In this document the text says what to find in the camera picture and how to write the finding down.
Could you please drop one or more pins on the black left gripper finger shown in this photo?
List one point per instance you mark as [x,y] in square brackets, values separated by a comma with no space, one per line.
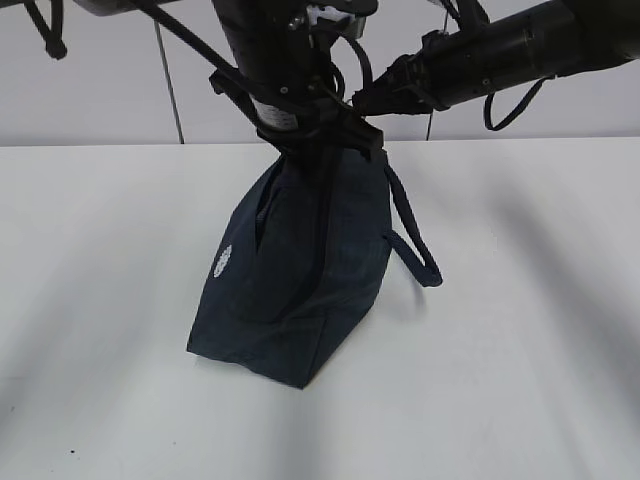
[353,132]

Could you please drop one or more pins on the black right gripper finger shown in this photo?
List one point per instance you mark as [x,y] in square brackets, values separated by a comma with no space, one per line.
[376,99]

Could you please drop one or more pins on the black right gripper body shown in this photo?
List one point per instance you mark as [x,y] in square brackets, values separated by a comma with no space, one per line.
[409,81]

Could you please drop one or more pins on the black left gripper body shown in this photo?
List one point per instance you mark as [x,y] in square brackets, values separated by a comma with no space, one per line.
[289,121]

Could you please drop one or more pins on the dark navy fabric lunch bag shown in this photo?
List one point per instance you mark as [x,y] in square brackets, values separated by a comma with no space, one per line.
[302,261]

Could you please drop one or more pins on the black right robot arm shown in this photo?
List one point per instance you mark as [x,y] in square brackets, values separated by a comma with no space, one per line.
[552,39]

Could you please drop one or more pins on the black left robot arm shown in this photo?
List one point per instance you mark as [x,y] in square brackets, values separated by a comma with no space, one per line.
[275,48]

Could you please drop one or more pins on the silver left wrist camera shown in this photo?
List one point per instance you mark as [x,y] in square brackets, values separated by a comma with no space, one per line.
[334,19]

